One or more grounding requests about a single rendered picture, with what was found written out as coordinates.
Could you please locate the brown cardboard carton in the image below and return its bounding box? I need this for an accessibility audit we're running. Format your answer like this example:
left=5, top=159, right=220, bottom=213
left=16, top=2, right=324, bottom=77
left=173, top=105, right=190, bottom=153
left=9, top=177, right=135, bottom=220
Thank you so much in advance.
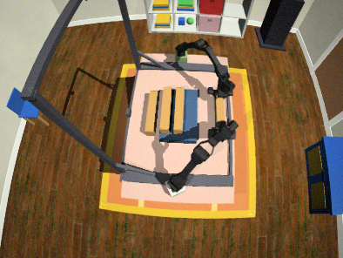
left=214, top=94, right=225, bottom=133
left=173, top=87, right=185, bottom=135
left=160, top=87, right=172, bottom=134
left=145, top=91, right=158, bottom=136

